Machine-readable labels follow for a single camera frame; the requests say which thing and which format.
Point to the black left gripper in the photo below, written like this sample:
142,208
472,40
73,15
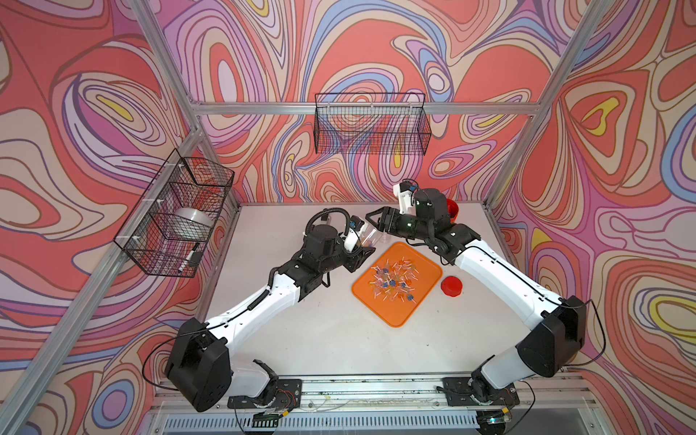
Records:
356,260

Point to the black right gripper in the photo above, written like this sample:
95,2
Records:
386,213

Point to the white lid jar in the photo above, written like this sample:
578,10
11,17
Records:
369,236

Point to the candies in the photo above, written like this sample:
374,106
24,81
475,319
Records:
394,281

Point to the red jar lid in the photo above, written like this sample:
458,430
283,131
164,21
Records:
451,286

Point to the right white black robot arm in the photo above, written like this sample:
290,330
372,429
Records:
557,325

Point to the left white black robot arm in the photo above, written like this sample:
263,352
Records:
200,365

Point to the orange plastic tray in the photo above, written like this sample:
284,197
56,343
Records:
397,313

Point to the red cup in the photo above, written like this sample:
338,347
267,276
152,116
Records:
453,210

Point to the white roll in basket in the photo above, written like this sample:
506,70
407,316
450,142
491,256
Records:
190,224

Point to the black marker in basket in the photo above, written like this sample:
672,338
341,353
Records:
187,260

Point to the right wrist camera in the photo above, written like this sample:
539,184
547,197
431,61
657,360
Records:
404,192

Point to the back black wire basket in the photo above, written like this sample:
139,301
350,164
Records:
371,123

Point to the black wire basket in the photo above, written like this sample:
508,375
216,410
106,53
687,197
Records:
371,123
181,182

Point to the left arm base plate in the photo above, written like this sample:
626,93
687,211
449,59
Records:
282,395

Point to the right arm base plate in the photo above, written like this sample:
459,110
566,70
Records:
465,391

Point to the left black wire basket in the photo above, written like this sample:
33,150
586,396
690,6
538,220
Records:
181,182

